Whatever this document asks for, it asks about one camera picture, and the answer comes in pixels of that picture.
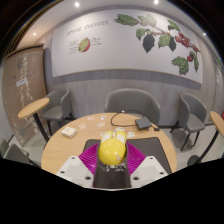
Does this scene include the grey armchair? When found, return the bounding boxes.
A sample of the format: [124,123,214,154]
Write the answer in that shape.
[41,88,76,136]
[104,87,162,127]
[169,92,208,152]
[0,138,38,167]

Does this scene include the small white box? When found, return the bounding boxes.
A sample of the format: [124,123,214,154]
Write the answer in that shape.
[60,126,78,139]

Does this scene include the small black box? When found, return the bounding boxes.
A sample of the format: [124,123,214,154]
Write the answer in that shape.
[134,116,154,131]

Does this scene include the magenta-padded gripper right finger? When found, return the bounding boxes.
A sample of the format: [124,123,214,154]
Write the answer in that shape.
[111,141,169,189]

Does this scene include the yellow computer mouse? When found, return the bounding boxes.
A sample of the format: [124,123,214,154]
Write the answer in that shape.
[97,130,128,167]

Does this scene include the ceiling lights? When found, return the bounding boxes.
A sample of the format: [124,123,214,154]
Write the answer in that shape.
[31,0,208,38]

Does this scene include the white coffee plant wall mural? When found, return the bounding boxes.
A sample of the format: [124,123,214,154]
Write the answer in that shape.
[50,8,204,84]

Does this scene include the black cable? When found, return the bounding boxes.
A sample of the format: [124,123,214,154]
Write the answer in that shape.
[110,110,161,132]

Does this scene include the black mouse pad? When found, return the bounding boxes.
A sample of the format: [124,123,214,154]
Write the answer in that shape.
[82,136,173,174]

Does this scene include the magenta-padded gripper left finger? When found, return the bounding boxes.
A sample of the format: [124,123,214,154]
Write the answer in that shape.
[55,143,113,189]

